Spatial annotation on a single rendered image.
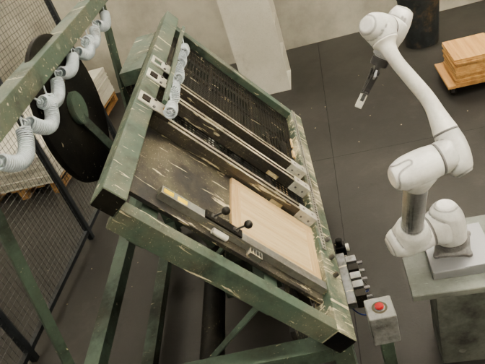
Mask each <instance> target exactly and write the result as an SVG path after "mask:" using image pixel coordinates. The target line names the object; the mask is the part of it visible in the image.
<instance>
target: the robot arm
mask: <svg viewBox="0 0 485 364"><path fill-rule="evenodd" d="M412 19H413V12H412V11H411V10H410V9H408V8H407V7H404V6H400V5H396V6H395V7H393V8H392V9H391V10H390V12H389V13H388V14H386V13H383V12H372V13H369V14H368V15H366V16H365V17H363V18H362V19H361V21H360V23H359V32H360V34H361V36H362V37H363V38H364V39H365V40H366V41H367V42H368V43H369V44H370V45H371V46H372V47H373V49H374V51H373V53H374V54H373V55H372V58H371V60H370V63H371V64H373V65H374V66H373V67H371V69H370V72H369V74H368V77H367V80H366V82H365V84H364V87H363V88H362V91H361V93H360V95H359V98H358V100H357V102H356V104H355V107H357V108H360V109H362V106H363V104H364V102H365V100H366V98H367V96H368V95H369V93H370V90H371V89H372V86H373V85H374V83H375V81H376V79H377V78H378V76H379V74H380V68H383V69H386V68H387V66H388V64H390V66H391V67H392V68H393V70H394V71H395V72H396V74H397V75H398V76H399V77H400V78H401V79H402V80H403V82H404V83H405V84H406V86H407V87H408V88H409V89H410V91H412V92H413V94H414V95H415V96H416V98H417V99H418V100H419V102H420V103H421V104H422V106H423V108H424V109H425V112H426V114H427V117H428V120H429V124H430V127H431V130H432V136H433V137H434V141H435V142H434V143H432V144H430V145H427V146H425V147H420V148H418V149H415V150H413V151H410V152H408V153H406V154H404V155H402V156H400V157H399V158H398V159H396V160H395V161H394V162H393V163H392V164H391V165H390V166H389V168H388V178H389V181H390V183H391V184H392V186H393V187H394V188H396V189H398V190H400V191H403V200H402V217H400V218H399V219H398V221H397V223H396V224H395V225H394V226H393V228H392V229H390V230H389V231H388V233H387V234H386V236H385V243H386V245H387V247H388V249H389V251H390V252H391V254H392V255H393V256H396V257H409V256H413V255H415V254H419V253H421V252H422V251H426V250H427V249H429V248H431V247H433V246H434V254H433V257H434V258H435V259H440V258H447V257H461V256H465V257H472V256H473V252H472V250H471V242H470V236H471V232H470V231H469V230H467V224H466V219H465V215H464V214H463V211H462V209H461V208H460V207H459V206H458V205H457V204H456V203H455V202H454V201H452V200H450V199H441V200H439V201H436V202H435V203H434V204H433V205H432V206H431V207H430V208H429V211H428V212H427V213H426V214H425V212H426V206H427V195H428V190H429V189H430V188H431V187H432V185H433V184H434V183H435V181H436V180H437V179H438V178H439V177H441V176H443V175H445V174H448V173H450V175H451V176H453V177H461V176H464V175H465V174H466V173H468V172H470V171H472V170H473V157H472V154H471V149H470V147H469V145H468V142H467V140H466V138H465V136H464V135H463V133H462V131H461V130H460V129H459V127H458V125H457V124H456V122H454V120H453V119H452V118H451V117H450V115H449V114H448V112H447V111H446V110H445V108H444V107H443V105H442V104H441V102H440V101H439V100H438V98H437V97H436V95H435V94H434V93H433V91H432V90H431V89H430V88H429V87H428V86H427V84H426V83H425V82H424V81H423V80H422V79H421V77H420V76H419V75H418V74H417V73H416V72H415V71H414V70H413V69H412V68H411V67H410V66H409V64H408V63H407V62H406V61H405V59H404V58H403V57H402V55H401V54H400V52H399V50H398V47H399V45H400V44H401V43H402V42H403V40H404V38H405V37H406V35H407V33H408V30H409V28H410V26H411V22H412Z"/></svg>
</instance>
